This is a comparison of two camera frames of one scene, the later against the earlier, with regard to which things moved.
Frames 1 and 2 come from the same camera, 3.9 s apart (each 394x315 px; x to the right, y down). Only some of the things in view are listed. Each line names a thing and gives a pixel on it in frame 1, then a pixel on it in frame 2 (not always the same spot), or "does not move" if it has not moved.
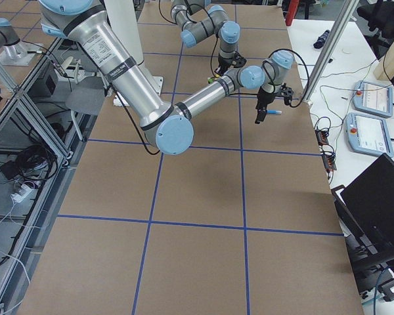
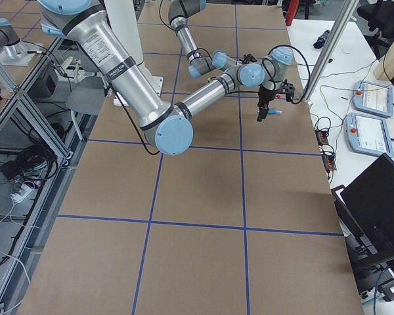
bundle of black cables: [36, 163] does not move
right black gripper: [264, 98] does not move
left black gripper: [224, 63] -> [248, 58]
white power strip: [25, 193] does not move
